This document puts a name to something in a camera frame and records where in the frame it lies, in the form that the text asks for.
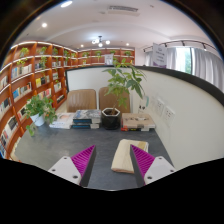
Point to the cream and yellow striped towel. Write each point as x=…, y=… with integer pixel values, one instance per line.
x=121, y=156

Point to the small framed white sign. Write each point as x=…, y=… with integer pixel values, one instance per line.
x=109, y=60

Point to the white picture book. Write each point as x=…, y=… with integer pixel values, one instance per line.
x=63, y=118

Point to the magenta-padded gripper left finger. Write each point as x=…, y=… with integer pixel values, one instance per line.
x=65, y=168

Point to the black ceiling chandelier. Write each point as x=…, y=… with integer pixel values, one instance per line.
x=100, y=41

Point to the leafy plant in white pot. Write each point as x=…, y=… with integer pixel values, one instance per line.
x=37, y=119

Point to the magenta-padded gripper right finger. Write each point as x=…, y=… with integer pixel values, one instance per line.
x=160, y=168

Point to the white wall socket plate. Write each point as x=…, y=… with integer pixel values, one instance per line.
x=168, y=116
x=159, y=106

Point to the white standing sign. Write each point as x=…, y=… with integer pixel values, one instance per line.
x=159, y=55

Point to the orange bookshelf unit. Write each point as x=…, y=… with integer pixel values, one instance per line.
x=20, y=88

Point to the red and black book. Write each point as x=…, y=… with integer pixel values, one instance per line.
x=133, y=129

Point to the tan padded chair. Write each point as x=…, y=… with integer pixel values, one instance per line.
x=105, y=100
x=81, y=100

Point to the white card with teal tab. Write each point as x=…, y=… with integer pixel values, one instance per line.
x=143, y=106

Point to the white curtains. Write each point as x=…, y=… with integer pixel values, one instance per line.
x=206, y=63

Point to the recessed ceiling spotlights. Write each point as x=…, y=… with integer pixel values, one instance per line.
x=44, y=25

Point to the ceiling air vent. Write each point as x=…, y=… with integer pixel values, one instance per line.
x=123, y=10

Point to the tall plant in black pot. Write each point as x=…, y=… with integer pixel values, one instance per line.
x=110, y=120

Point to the thin white book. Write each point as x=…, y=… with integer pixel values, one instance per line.
x=60, y=126

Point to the dark blue book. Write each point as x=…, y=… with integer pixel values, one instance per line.
x=85, y=126

